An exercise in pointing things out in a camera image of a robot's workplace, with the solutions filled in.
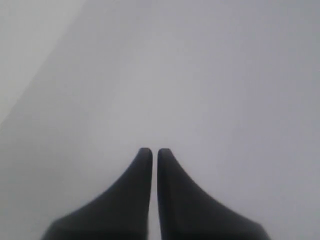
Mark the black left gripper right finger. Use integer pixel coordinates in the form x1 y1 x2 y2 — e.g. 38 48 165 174
157 148 270 240

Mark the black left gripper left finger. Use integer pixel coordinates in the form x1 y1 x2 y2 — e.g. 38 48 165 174
42 147 153 240

